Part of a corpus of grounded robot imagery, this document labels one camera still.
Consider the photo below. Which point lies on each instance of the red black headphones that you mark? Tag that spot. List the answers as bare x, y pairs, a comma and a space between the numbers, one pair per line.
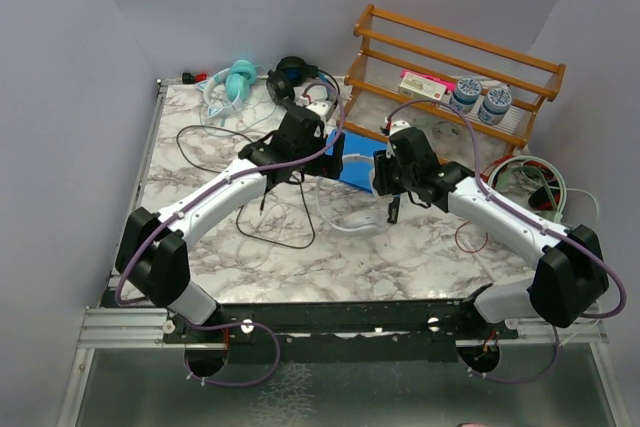
547, 197

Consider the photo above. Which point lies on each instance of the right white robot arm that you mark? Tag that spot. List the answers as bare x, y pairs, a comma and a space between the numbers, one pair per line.
567, 278

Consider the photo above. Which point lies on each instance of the white over-ear headphones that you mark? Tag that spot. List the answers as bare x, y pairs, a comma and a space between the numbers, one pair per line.
361, 218

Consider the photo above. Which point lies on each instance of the white stick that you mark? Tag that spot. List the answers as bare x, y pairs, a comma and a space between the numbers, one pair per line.
466, 248

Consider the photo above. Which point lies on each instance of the white green box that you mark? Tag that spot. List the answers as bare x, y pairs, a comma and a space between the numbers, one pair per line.
415, 86

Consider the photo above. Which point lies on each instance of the red black connector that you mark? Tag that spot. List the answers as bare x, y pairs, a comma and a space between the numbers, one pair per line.
189, 78

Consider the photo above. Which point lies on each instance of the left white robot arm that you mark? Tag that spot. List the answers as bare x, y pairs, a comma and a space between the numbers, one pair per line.
154, 250

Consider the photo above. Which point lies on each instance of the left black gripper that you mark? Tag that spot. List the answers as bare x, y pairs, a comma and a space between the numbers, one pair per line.
330, 166

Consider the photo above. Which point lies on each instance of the black blue headphones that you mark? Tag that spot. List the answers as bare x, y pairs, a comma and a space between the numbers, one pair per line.
292, 72

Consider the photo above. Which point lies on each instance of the wooden shelf rack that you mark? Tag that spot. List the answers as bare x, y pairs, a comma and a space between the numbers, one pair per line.
394, 47

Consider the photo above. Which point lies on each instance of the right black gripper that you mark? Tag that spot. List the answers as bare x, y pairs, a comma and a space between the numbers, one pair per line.
383, 180

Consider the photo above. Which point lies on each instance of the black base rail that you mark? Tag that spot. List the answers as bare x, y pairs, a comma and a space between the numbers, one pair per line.
346, 332

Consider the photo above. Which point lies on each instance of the green headphones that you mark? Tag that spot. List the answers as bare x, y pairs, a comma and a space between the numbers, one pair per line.
557, 217

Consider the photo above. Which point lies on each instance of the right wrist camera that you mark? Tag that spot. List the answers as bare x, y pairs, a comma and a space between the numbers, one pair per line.
391, 127

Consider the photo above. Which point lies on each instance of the blue-lid jar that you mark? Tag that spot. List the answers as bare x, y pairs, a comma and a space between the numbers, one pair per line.
495, 105
465, 94

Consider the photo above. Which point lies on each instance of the tape roll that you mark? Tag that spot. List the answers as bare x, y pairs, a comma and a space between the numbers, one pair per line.
446, 131

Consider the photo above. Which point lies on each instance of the right blue-lid jar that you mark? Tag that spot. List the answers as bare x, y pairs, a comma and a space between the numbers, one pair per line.
495, 105

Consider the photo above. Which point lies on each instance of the teal cat-ear headphones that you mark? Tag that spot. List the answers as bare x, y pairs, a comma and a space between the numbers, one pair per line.
225, 92

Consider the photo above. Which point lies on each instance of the left blue-lid jar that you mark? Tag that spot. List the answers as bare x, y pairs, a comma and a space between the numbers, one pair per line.
465, 94

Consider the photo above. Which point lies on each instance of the blue notebook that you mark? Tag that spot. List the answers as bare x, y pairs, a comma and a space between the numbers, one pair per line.
358, 165

